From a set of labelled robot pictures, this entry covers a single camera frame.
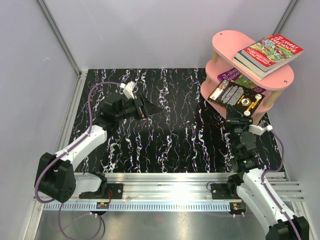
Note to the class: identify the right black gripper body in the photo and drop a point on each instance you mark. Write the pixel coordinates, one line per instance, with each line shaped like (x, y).
(236, 126)

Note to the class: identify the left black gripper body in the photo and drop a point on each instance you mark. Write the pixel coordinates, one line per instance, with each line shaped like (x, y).
(132, 109)

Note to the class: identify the blue 169-storey treehouse book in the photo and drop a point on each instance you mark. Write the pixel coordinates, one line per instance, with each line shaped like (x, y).
(244, 100)

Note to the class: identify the purple treehouse book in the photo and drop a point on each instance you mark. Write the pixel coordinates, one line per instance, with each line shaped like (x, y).
(234, 75)

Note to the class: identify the blue orange sunset paperback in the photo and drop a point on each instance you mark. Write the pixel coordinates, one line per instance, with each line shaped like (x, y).
(253, 66)

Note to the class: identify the dark blue hardcover book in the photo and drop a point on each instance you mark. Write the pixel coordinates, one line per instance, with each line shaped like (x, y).
(250, 71)

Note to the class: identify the red 13-storey treehouse book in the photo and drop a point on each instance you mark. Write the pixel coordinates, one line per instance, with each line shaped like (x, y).
(271, 52)

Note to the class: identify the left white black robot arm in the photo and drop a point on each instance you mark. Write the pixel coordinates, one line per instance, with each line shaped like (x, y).
(56, 175)

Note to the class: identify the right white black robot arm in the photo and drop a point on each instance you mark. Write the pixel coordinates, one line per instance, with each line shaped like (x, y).
(250, 184)

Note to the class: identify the black marble pattern mat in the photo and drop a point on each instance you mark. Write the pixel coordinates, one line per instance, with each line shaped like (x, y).
(188, 136)

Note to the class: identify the pink three-tier shelf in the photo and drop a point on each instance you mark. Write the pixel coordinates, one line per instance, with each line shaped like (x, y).
(226, 44)

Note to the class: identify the right small circuit board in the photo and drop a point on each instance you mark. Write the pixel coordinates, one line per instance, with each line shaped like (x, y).
(238, 208)

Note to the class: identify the small circuit board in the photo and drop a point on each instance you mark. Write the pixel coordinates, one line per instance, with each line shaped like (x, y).
(238, 208)
(102, 205)

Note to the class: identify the left small circuit board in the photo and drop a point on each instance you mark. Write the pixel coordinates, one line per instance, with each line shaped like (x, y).
(102, 205)

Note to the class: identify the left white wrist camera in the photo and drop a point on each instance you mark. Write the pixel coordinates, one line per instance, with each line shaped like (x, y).
(128, 90)

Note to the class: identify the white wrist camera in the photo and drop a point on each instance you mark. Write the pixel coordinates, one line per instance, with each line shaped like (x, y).
(259, 129)
(128, 90)

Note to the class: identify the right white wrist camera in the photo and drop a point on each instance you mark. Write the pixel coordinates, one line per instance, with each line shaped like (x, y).
(259, 129)

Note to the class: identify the left aluminium corner post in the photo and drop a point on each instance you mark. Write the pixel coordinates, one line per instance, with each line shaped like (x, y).
(58, 36)

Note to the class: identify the aluminium corner post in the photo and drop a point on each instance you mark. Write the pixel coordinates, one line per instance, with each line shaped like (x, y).
(285, 16)
(58, 36)

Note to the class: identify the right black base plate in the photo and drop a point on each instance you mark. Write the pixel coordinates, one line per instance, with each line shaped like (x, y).
(220, 191)

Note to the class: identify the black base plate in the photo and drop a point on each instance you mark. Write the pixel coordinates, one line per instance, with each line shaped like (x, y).
(220, 191)
(113, 190)

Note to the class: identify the aluminium mounting rail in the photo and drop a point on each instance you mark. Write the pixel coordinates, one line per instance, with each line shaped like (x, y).
(157, 186)

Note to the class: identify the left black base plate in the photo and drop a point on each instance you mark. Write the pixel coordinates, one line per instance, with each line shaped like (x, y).
(113, 190)

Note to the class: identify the white slotted cable duct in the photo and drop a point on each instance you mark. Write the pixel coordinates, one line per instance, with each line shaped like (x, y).
(135, 206)

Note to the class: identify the right aluminium corner post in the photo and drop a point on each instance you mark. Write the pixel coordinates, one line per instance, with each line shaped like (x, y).
(285, 16)

